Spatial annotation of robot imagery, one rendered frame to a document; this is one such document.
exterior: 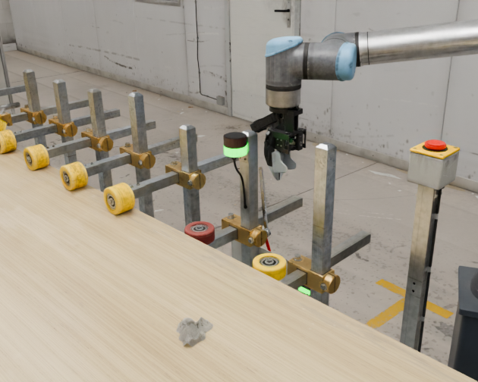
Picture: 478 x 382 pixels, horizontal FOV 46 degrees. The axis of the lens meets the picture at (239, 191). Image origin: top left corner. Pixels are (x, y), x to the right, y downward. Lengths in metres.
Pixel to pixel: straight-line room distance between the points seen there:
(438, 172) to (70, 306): 0.79
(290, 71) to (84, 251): 0.67
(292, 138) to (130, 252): 0.50
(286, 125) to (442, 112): 2.76
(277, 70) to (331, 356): 0.69
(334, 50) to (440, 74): 2.74
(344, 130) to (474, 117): 1.12
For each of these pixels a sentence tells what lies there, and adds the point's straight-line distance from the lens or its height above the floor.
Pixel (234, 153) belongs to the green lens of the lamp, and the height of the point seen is 1.11.
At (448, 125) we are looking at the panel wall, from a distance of 4.14.
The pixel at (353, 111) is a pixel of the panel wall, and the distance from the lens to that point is 4.58.
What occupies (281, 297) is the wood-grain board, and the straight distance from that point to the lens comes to 1.22.
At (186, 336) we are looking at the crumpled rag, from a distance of 1.11.
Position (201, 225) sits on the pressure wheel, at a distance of 1.49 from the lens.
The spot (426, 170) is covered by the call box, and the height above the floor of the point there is 1.18.
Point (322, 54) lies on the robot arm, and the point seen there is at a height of 1.35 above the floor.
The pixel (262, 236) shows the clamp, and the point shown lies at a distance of 1.55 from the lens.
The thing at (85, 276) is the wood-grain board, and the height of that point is 0.90.
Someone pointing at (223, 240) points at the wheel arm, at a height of 0.85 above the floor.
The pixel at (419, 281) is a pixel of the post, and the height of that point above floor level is 0.93.
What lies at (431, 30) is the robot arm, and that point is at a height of 1.38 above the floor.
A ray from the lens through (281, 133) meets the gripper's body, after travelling 1.44.
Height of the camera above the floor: 1.59
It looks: 24 degrees down
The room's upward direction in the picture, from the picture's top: 1 degrees counter-clockwise
